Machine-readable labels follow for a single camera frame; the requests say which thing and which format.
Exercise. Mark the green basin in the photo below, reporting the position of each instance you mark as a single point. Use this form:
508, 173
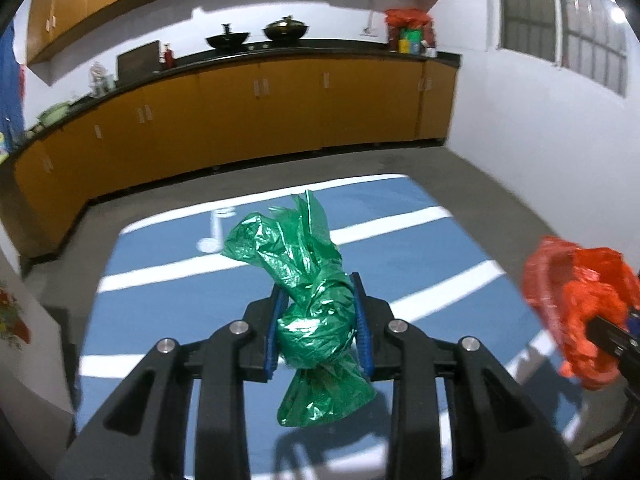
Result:
53, 114

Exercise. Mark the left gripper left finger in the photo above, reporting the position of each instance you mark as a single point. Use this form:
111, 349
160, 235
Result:
139, 432

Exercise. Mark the blue hanging cloth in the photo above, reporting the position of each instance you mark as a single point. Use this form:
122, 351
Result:
11, 95

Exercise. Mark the clear jar on counter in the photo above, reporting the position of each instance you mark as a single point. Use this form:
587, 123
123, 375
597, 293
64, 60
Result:
101, 80

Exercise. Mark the blue striped tablecloth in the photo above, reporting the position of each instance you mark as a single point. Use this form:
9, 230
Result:
185, 273

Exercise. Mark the large red plastic bag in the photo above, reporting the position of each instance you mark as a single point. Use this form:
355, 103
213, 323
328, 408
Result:
602, 285

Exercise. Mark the barred window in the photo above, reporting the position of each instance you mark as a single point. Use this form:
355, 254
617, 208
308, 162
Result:
585, 36

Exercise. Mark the green plastic bag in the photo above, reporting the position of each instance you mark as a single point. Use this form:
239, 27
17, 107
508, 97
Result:
315, 331

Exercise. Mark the red bottle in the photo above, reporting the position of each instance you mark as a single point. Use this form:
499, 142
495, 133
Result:
168, 57

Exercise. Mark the red lined trash basket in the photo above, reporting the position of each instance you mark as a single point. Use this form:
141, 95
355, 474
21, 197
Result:
545, 273

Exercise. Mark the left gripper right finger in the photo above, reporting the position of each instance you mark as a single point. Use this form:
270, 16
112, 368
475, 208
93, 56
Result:
456, 393

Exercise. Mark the lower wooden cabinets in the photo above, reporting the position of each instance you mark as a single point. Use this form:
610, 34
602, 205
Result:
210, 118

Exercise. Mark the red bag with bottles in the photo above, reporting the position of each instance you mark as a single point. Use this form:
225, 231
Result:
411, 31

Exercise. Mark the black wok left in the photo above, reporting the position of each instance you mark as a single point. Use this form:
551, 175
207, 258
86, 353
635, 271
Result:
228, 41

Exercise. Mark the dark cutting board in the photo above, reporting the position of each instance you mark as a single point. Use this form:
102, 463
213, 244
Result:
138, 63

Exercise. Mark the black lidded wok right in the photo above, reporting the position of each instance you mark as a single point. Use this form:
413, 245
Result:
287, 30

